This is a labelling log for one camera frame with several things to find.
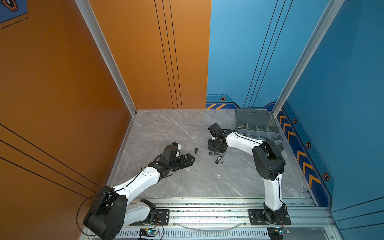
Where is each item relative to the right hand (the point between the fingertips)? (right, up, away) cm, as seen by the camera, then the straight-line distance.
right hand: (210, 146), depth 98 cm
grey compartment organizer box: (+38, +15, +12) cm, 43 cm away
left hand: (-13, -6, -13) cm, 19 cm away
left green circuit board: (-32, -37, -27) cm, 56 cm away
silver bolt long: (+7, -5, -4) cm, 10 cm away
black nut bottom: (+3, -9, -5) cm, 11 cm away
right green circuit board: (+29, -37, -28) cm, 55 cm away
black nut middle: (0, -4, -2) cm, 4 cm away
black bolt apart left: (-10, -2, -1) cm, 10 cm away
